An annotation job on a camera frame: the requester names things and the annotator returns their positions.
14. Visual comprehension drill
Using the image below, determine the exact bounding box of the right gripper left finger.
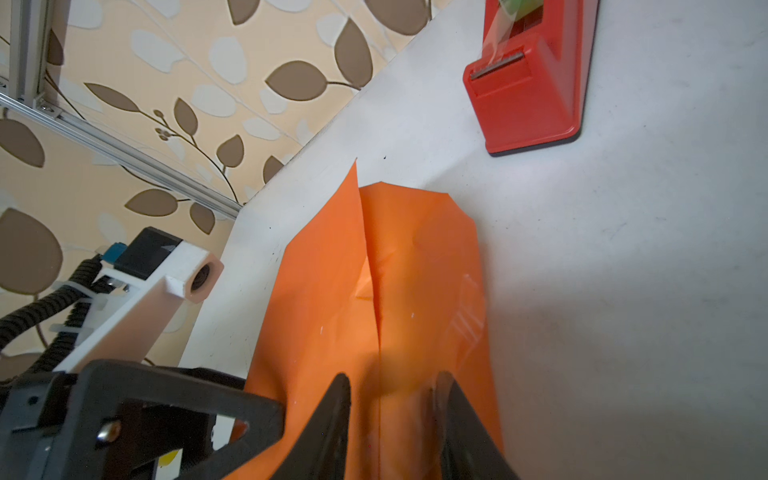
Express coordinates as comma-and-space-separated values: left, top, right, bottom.
272, 373, 351, 480

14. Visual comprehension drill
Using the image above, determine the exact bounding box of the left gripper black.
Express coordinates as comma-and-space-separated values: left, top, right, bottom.
1, 360, 285, 479

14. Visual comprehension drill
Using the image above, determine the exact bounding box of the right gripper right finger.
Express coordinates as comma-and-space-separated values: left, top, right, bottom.
434, 371, 520, 480

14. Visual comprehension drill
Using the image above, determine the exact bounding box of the yellow orange wrapping paper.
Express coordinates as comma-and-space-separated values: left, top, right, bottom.
235, 170, 503, 479

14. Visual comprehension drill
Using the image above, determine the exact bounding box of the red tape dispenser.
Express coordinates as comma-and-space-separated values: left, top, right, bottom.
463, 0, 600, 156

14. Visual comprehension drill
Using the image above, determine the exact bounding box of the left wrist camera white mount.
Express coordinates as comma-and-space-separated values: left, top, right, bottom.
54, 227, 224, 373

